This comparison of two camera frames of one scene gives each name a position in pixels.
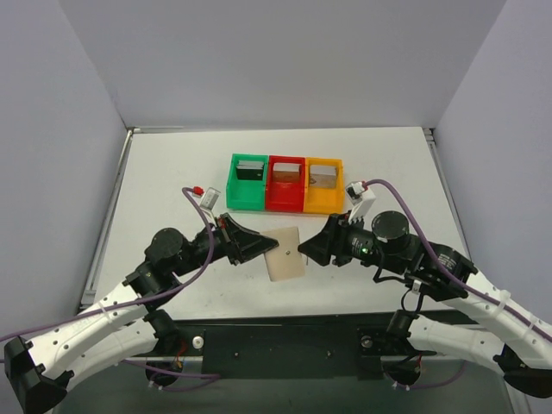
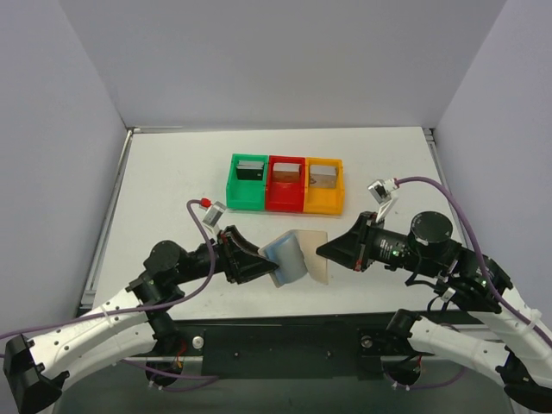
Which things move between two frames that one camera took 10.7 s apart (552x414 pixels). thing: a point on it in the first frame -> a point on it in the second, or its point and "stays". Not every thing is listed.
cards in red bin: [286, 172] stays
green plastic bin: [248, 194] stays
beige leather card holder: [285, 260] -> [316, 266]
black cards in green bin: [249, 170] stays
